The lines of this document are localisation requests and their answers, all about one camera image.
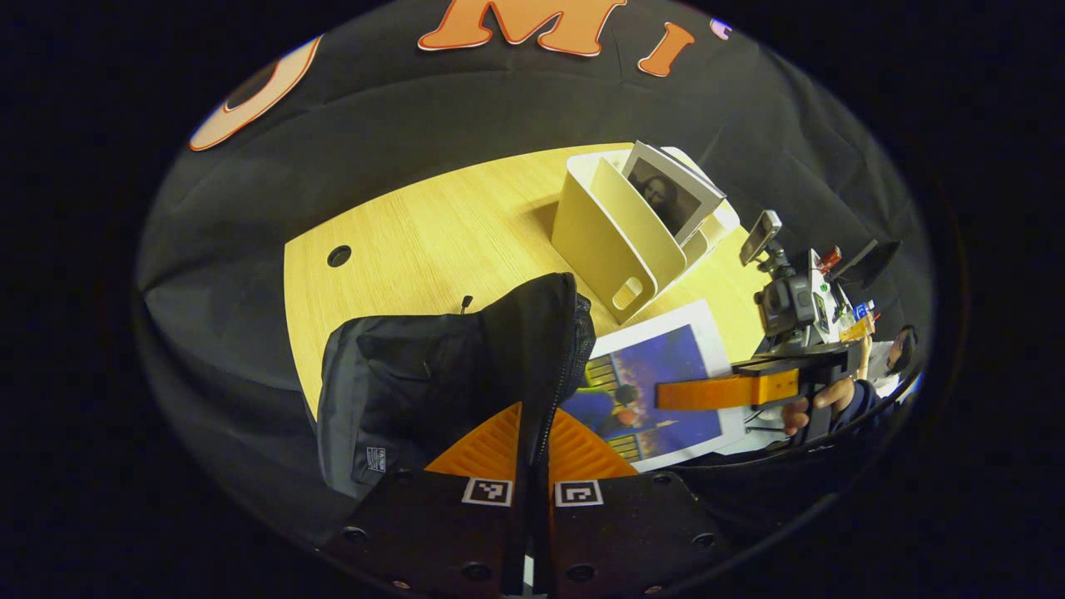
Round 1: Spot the white workbench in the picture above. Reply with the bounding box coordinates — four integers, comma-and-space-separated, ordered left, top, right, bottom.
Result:
820, 275, 879, 346

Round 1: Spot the grey portrait cover book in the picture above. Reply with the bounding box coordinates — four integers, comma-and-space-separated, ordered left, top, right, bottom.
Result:
620, 140, 727, 248

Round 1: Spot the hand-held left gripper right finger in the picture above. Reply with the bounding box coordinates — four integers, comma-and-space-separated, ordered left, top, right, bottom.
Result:
532, 408, 733, 598

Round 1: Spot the dark monitor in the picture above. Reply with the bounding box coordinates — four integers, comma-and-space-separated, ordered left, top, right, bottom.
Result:
832, 240, 902, 292

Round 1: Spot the smartphone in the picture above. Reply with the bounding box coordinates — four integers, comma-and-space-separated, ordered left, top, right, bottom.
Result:
739, 210, 785, 267

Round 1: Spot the camera on stand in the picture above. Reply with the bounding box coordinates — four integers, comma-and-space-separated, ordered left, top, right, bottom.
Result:
755, 250, 835, 354

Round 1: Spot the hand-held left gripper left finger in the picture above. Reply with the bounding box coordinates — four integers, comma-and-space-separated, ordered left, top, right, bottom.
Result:
319, 402, 533, 598

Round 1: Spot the black schoolbag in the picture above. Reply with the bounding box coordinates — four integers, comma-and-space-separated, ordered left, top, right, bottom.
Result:
316, 272, 597, 500

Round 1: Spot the blue cover book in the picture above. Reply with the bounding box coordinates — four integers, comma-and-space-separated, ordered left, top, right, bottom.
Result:
559, 299, 750, 473

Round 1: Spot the white bookshelf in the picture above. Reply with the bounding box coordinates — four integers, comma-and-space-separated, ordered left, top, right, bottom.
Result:
551, 146, 741, 325

